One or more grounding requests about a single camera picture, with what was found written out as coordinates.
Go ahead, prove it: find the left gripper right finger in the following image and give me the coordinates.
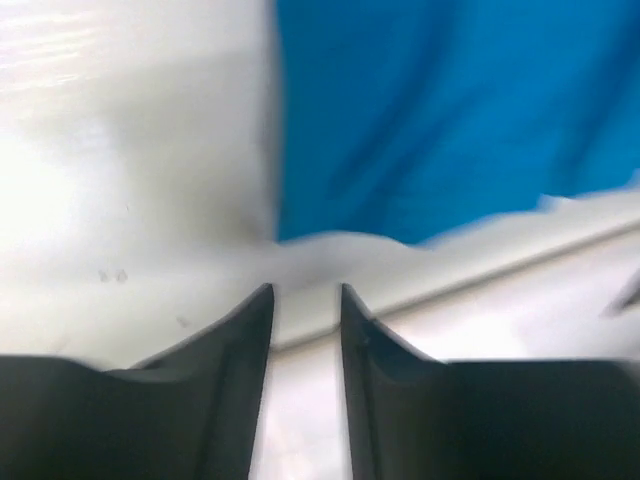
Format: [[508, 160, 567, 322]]
[[340, 284, 450, 479]]

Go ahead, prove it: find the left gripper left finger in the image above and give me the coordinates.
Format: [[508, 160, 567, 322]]
[[104, 282, 276, 480]]

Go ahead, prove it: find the blue t shirt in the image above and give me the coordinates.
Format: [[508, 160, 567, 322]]
[[275, 1, 639, 245]]

